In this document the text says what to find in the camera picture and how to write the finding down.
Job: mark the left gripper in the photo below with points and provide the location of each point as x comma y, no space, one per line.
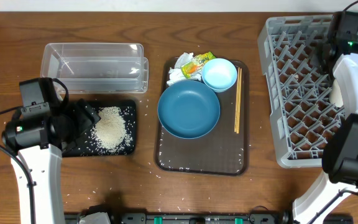
84,117

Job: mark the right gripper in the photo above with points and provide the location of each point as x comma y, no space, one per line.
317,58

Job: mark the pile of white rice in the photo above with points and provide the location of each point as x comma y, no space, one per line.
114,134

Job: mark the white cup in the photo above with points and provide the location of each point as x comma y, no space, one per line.
335,96

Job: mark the dark blue plate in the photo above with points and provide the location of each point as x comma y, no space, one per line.
188,109

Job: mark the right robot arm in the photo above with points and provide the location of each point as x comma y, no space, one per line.
339,177

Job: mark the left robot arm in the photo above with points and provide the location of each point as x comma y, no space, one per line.
39,132

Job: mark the black waste tray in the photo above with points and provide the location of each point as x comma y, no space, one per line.
96,105

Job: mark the grey dishwasher rack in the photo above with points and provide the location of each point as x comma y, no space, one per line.
302,117

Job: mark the clear plastic bin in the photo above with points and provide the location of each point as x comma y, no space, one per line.
97,68

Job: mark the right wooden chopstick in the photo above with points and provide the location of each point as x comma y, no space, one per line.
239,106

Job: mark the wooden chopstick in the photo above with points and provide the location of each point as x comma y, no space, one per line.
239,106
237,101

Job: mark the left wooden chopstick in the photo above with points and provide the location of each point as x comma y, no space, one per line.
237,101

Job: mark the crumpled white tissue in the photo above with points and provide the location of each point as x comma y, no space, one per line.
176,74

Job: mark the light blue small bowl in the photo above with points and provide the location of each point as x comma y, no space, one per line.
219,74

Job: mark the green yellow snack wrapper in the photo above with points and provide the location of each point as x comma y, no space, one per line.
196,64

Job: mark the dark brown serving tray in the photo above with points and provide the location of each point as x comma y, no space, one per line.
221,151

